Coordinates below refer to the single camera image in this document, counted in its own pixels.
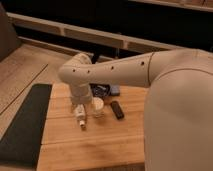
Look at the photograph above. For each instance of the dark blue ceramic bowl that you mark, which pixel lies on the dark blue ceramic bowl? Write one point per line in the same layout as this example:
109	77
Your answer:
99	90

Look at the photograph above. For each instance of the white ceramic cup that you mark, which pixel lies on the white ceramic cup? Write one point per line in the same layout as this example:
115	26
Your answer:
97	106

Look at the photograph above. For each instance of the black floor mat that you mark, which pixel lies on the black floor mat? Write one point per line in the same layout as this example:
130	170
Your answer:
22	140

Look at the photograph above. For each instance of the blue sponge block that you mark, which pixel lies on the blue sponge block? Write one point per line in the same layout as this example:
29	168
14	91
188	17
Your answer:
114	90

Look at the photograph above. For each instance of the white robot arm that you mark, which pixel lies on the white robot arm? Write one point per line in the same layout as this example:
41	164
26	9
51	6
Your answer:
178	110

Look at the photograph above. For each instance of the black remote control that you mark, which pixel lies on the black remote control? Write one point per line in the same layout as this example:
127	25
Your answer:
117	110

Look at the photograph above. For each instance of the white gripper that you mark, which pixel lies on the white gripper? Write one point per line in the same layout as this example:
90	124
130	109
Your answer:
80	114

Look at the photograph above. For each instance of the wooden table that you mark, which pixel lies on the wooden table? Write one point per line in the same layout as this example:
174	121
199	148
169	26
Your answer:
107	144

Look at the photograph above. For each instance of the white wall shelf rail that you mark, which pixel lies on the white wall shelf rail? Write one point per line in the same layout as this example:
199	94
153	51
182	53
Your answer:
90	35

